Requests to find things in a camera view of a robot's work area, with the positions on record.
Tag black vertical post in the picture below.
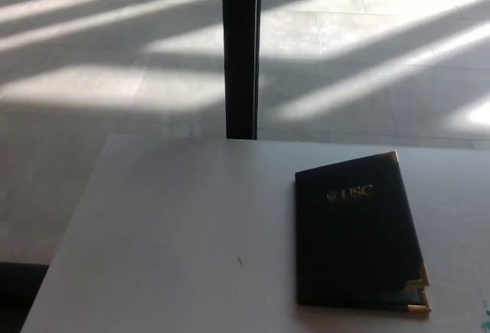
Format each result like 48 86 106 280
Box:
220 0 263 141

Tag black USC diary gold corners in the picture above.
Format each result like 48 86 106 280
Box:
294 150 432 314

